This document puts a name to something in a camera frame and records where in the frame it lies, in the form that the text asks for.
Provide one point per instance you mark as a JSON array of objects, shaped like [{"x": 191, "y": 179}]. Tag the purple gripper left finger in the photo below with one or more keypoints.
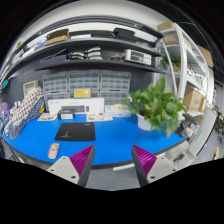
[{"x": 75, "y": 168}]

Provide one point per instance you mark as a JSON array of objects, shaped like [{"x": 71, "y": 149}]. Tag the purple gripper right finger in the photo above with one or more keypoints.
[{"x": 150, "y": 168}]

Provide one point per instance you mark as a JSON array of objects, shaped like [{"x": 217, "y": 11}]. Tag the black mouse pad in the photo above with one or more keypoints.
[{"x": 84, "y": 131}]

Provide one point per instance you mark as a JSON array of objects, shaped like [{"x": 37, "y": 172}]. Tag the colourful leaflet right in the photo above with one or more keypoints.
[{"x": 99, "y": 117}]

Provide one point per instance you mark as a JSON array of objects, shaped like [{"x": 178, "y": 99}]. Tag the colourful leaflet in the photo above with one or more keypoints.
[
  {"x": 99, "y": 117},
  {"x": 47, "y": 117}
]

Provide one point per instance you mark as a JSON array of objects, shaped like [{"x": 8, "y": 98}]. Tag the small black box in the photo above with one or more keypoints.
[{"x": 66, "y": 114}]

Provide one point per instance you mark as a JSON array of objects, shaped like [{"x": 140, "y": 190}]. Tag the green potted plant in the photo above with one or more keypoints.
[{"x": 158, "y": 108}]

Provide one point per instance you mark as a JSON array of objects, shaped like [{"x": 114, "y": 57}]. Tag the colourful leaflet left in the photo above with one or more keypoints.
[{"x": 47, "y": 117}]

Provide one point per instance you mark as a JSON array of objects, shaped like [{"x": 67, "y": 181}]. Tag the white keyboard box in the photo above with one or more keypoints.
[{"x": 81, "y": 106}]

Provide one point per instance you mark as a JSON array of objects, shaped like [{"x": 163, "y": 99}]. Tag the white blue flat box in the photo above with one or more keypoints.
[{"x": 117, "y": 110}]

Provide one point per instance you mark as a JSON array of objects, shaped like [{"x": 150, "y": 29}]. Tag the yellow card box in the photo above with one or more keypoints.
[{"x": 82, "y": 92}]

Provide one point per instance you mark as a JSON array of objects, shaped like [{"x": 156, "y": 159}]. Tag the cardboard box on rack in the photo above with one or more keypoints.
[{"x": 192, "y": 99}]

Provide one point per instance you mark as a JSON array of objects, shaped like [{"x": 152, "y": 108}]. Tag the grey drawer organiser cabinet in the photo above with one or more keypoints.
[{"x": 113, "y": 86}]

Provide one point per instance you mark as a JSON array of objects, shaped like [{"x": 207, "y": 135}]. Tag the white metal shelving rack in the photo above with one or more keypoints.
[{"x": 186, "y": 63}]

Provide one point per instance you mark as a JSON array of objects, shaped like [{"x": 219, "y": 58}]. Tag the white electronic instrument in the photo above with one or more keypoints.
[{"x": 138, "y": 57}]

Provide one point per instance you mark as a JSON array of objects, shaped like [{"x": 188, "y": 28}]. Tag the brown cardboard box on shelf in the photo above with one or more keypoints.
[{"x": 57, "y": 36}]

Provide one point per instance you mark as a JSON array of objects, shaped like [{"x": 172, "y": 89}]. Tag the white wire basket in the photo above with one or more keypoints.
[{"x": 29, "y": 86}]

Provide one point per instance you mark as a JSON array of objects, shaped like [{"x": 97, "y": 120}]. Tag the dark wall shelf unit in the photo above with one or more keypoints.
[{"x": 94, "y": 39}]

